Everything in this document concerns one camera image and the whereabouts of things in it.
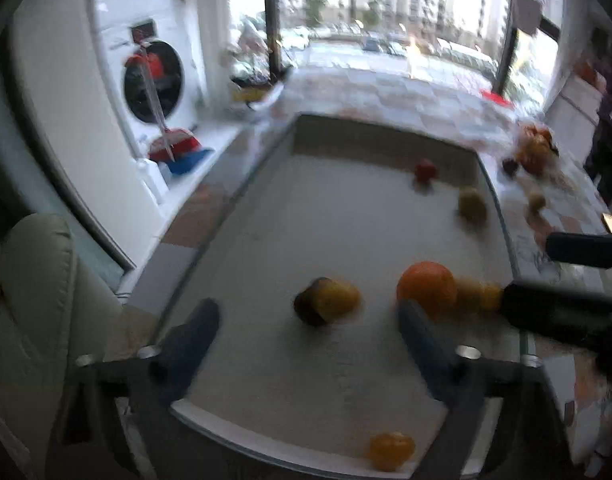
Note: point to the red tomato-like fruit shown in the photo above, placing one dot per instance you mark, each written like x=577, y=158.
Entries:
x=425, y=171

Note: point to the green-yellow round fruit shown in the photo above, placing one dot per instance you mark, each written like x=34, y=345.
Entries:
x=471, y=205

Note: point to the small green fruit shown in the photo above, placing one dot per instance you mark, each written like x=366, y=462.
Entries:
x=536, y=202

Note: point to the yellow banana-like fruit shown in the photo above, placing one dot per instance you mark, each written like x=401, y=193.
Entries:
x=337, y=299

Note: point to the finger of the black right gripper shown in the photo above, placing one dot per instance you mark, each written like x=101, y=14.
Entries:
x=573, y=318

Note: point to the clear glass fruit bowl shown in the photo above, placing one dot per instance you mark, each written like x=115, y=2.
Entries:
x=535, y=149

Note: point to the small yellow-orange fruit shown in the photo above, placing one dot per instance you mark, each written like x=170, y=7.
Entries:
x=388, y=452

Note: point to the person in dark clothes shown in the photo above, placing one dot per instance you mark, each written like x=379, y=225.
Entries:
x=598, y=163

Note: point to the smartphone in orange case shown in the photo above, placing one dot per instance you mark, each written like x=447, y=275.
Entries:
x=607, y=221

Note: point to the large orange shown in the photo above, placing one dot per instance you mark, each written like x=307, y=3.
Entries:
x=431, y=285

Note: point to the red flat dish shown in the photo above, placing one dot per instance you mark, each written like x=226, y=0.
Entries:
x=496, y=99

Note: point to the small orange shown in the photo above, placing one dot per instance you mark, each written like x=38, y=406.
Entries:
x=478, y=296

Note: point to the grey shallow tray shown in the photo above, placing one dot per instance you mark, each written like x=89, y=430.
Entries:
x=308, y=364

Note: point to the dark purple plum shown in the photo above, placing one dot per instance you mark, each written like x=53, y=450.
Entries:
x=304, y=304

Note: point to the dark plum on table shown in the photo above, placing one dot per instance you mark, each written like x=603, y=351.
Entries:
x=509, y=166

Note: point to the lower washing machine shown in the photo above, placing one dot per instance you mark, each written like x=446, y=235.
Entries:
x=157, y=39

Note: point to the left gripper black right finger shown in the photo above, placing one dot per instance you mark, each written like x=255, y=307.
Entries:
x=529, y=440

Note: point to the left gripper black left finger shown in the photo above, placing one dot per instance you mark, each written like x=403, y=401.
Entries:
x=88, y=440

